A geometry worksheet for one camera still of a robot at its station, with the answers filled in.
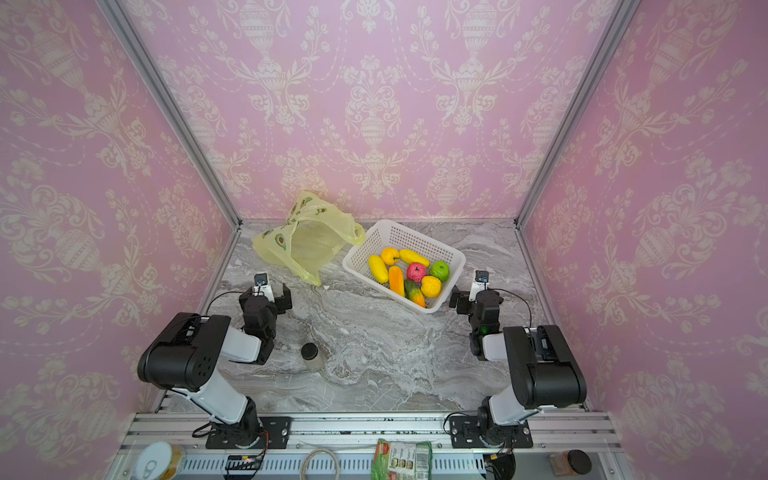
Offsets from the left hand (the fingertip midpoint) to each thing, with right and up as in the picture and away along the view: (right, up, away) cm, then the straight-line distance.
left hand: (269, 286), depth 93 cm
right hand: (+64, 0, 0) cm, 64 cm away
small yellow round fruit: (+37, +10, +10) cm, 40 cm away
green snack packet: (+41, -37, -25) cm, 61 cm away
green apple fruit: (+55, +5, +6) cm, 55 cm away
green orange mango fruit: (+46, -2, +1) cm, 46 cm away
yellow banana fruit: (+46, +9, +12) cm, 49 cm away
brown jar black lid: (+77, -33, -31) cm, 89 cm away
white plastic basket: (+38, +18, +16) cm, 45 cm away
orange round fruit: (+51, 0, +1) cm, 51 cm away
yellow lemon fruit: (+34, +5, +7) cm, 35 cm away
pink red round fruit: (+47, +4, +6) cm, 47 cm away
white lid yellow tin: (-14, -36, -26) cm, 47 cm away
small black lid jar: (+17, -17, -16) cm, 29 cm away
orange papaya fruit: (+40, +2, +5) cm, 40 cm away
